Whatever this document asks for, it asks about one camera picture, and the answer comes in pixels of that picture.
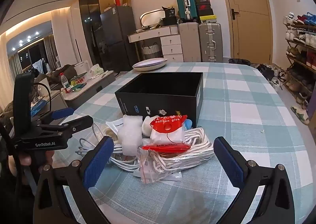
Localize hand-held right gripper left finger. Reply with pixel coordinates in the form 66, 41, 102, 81
33, 136, 115, 224

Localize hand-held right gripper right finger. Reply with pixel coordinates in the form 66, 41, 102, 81
213, 136, 296, 224

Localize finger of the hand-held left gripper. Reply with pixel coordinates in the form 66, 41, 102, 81
37, 107, 75, 125
61, 115, 94, 138

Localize white charging cable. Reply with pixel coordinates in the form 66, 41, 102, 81
78, 125, 140, 171

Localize bagged cream rope coil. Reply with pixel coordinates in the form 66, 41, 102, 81
92, 122, 123, 146

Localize bagged white rope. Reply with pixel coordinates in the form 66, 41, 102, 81
141, 127, 214, 183

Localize translucent white plastic packet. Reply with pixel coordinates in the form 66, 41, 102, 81
122, 115, 143, 157

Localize red and white glue packet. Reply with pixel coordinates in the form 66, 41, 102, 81
149, 114, 188, 146

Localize black cardboard box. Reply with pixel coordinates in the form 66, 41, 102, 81
115, 72, 204, 129

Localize person's left hand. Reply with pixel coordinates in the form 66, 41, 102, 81
7, 150, 54, 168

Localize plastic water bottle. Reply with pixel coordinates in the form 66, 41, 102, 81
61, 72, 71, 94

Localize grey low cabinet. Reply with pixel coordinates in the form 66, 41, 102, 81
65, 70, 117, 109

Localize red print bowl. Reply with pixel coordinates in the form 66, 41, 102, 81
71, 72, 88, 86

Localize clear red-strip zip bag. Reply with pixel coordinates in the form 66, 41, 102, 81
136, 143, 192, 184

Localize white kitchen appliance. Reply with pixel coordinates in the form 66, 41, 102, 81
74, 60, 91, 75

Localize patterned slippers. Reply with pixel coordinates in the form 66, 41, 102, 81
291, 105, 310, 125

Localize stack of white plates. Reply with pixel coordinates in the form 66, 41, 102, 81
132, 58, 168, 71

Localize pile of floor shoes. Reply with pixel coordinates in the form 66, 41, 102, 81
254, 63, 287, 89

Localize white storage basket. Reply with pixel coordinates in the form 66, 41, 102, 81
141, 43, 161, 61

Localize dark tall cabinet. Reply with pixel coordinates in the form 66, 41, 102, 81
78, 0, 113, 67

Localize black shoes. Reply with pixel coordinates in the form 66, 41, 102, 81
228, 58, 251, 65

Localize white dressing table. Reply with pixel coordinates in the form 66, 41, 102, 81
127, 26, 184, 63

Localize silver suitcase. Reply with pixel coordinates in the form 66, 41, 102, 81
198, 22, 223, 63

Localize beige suitcase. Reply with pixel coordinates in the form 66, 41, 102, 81
179, 22, 202, 63

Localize oval mirror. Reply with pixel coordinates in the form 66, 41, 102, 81
140, 9, 165, 28

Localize black paper bag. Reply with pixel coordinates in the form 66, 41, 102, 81
161, 6, 179, 27

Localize wooden door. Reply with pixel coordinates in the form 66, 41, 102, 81
218, 0, 274, 64

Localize wooden shoe rack with shoes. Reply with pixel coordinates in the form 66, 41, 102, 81
283, 11, 316, 92

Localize stack of shoe boxes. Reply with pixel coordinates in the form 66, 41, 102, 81
195, 0, 218, 24

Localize teal suitcase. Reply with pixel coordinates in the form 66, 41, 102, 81
174, 0, 198, 23

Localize black cable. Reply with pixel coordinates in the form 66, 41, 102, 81
36, 83, 53, 117

